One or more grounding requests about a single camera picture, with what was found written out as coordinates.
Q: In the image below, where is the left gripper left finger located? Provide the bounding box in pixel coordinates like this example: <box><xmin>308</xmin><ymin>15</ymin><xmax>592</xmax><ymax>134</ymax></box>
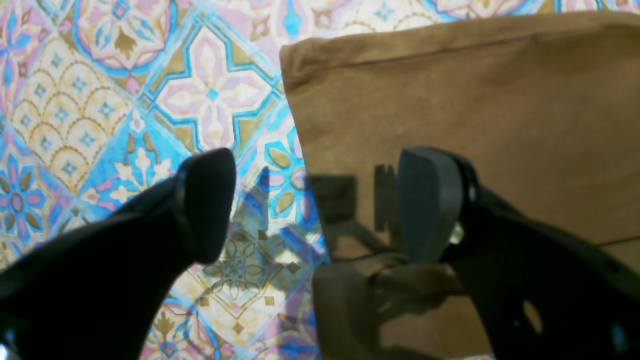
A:
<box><xmin>0</xmin><ymin>148</ymin><xmax>237</xmax><ymax>360</ymax></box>

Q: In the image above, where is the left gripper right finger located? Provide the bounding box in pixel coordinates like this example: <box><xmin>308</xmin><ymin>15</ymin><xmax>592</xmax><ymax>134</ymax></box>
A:
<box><xmin>397</xmin><ymin>146</ymin><xmax>640</xmax><ymax>360</ymax></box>

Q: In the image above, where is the brown t-shirt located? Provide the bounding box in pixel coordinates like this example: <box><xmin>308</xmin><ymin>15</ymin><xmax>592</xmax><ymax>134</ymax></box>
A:
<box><xmin>279</xmin><ymin>11</ymin><xmax>639</xmax><ymax>360</ymax></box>

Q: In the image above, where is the patterned tablecloth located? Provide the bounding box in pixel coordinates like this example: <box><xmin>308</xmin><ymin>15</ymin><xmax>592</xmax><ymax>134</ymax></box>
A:
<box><xmin>1</xmin><ymin>0</ymin><xmax>639</xmax><ymax>360</ymax></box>

